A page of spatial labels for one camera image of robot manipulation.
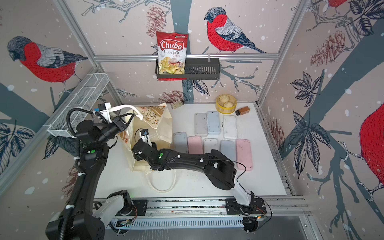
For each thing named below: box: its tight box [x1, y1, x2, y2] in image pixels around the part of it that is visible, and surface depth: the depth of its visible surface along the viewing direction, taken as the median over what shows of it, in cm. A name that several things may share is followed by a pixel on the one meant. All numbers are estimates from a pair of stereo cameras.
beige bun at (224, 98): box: [219, 95, 230, 103], surface depth 119 cm
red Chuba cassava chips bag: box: [156, 31, 189, 81], surface depth 86 cm
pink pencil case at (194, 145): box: [187, 136, 204, 155], surface depth 97 cm
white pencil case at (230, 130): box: [223, 115, 237, 140], surface depth 106 cm
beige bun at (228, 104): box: [223, 101, 234, 108], surface depth 115 cm
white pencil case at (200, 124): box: [194, 112, 208, 136], surface depth 107 cm
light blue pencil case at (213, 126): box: [206, 110, 221, 135], surface depth 108 cm
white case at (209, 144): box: [203, 138, 219, 154], surface depth 97 cm
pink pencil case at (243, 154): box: [235, 138, 253, 172], surface depth 95 cm
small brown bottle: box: [235, 106, 251, 116], surface depth 116 cm
